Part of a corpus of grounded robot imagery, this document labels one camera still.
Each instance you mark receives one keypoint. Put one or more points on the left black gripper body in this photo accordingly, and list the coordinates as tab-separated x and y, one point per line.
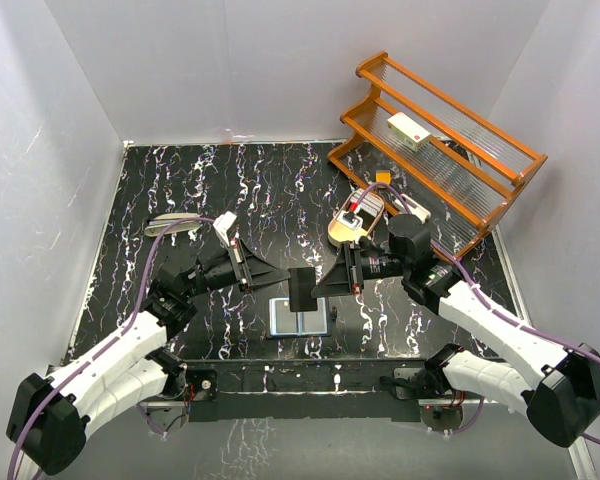
217	274

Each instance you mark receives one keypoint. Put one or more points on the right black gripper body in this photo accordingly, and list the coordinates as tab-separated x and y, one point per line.
378	263

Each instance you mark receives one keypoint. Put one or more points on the beige oval card tray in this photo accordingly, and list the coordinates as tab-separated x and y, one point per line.
338	233

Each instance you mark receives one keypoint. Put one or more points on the stack of credit cards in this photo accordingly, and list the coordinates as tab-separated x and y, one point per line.
370	205

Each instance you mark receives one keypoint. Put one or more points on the black VIP card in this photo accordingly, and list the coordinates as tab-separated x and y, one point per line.
285	319

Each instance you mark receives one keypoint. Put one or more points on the black leather card holder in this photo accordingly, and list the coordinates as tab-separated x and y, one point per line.
310	324

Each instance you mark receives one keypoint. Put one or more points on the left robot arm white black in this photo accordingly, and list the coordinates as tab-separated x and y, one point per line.
52	417

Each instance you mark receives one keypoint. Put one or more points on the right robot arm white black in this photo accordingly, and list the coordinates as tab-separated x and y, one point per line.
554	386

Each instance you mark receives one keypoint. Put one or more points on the white small device on shelf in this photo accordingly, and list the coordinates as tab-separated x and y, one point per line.
407	205

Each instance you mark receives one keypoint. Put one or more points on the beige grey stapler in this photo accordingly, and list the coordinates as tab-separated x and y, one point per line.
172	223

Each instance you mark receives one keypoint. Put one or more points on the orange small container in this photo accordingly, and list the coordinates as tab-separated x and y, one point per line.
383	177

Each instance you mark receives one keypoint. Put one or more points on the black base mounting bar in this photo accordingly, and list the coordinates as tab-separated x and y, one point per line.
208	391

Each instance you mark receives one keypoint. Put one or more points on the orange wooden shelf rack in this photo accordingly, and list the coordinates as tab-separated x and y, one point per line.
467	176

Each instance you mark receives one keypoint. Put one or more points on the white red small box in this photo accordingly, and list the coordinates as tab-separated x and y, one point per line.
408	131

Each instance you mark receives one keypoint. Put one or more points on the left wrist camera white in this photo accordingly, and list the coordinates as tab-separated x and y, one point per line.
224	227

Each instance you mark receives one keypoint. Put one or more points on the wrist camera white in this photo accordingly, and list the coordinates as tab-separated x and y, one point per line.
352	221
224	227

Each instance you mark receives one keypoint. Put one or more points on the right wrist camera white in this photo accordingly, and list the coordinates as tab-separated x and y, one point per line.
352	221

